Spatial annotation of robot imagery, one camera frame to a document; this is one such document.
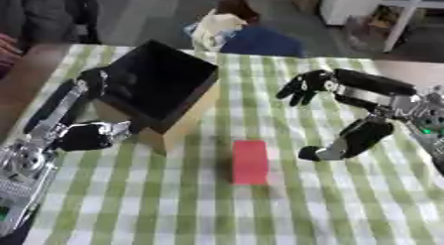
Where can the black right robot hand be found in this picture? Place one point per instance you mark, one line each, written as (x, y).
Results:
(364, 87)

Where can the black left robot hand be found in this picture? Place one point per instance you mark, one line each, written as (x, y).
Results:
(84, 136)

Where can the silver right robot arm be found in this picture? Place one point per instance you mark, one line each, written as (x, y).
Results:
(425, 123)

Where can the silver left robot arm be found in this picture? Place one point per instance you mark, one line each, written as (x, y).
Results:
(26, 176)

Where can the tan box with black inside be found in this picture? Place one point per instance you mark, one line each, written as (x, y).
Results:
(159, 90)

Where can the white cabinet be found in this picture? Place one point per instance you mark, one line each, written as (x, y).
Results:
(349, 6)

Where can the blue bag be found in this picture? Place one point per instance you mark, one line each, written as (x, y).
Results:
(263, 42)

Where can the person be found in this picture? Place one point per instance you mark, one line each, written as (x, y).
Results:
(43, 17)

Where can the red rectangular block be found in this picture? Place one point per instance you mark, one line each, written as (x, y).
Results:
(250, 162)

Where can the white crumpled bag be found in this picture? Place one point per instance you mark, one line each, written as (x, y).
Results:
(215, 29)

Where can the white table frame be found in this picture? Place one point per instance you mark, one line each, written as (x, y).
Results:
(407, 14)

